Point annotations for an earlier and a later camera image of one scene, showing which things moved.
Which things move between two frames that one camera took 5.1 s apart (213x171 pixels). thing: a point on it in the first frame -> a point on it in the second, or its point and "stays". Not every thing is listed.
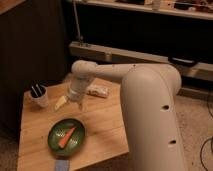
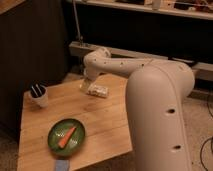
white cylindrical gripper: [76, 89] -> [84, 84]
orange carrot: [65, 139] stays
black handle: [182, 61] stays
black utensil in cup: [37, 90] stays
